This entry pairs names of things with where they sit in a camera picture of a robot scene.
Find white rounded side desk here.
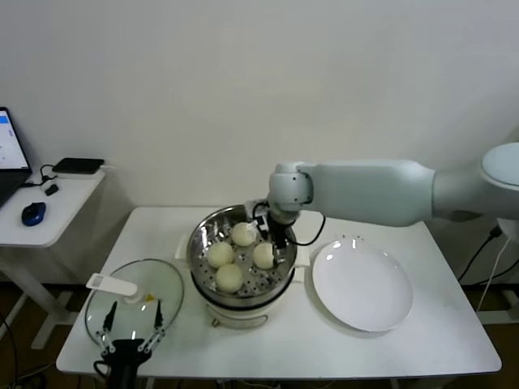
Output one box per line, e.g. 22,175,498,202
0,165,118,352

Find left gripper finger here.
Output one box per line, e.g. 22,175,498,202
137,299,165,352
96,301,118,356

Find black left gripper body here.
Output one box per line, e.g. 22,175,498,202
107,339,152,365

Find white steamed baozi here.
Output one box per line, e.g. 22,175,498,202
230,221,256,247
252,242,277,270
207,242,236,269
215,263,244,295

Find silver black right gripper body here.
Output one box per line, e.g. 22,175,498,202
245,198,297,236

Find stainless steel steamer basket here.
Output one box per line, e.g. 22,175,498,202
186,205,298,308

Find glass lid with white handle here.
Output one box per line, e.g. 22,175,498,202
84,258,186,349

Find black laptop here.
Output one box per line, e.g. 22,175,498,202
0,107,33,210

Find flat black box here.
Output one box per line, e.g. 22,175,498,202
52,157,105,174

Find blue computer mouse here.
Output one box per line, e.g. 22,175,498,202
21,201,47,227

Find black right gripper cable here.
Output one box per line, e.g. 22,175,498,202
290,214,326,246

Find black desk cable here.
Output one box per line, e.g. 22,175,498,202
19,164,58,190

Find white desk frame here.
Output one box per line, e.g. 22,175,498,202
476,283,519,325

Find cream electric cooker base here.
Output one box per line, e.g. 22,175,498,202
174,234,311,330

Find white round plate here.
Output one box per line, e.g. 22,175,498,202
310,239,414,333

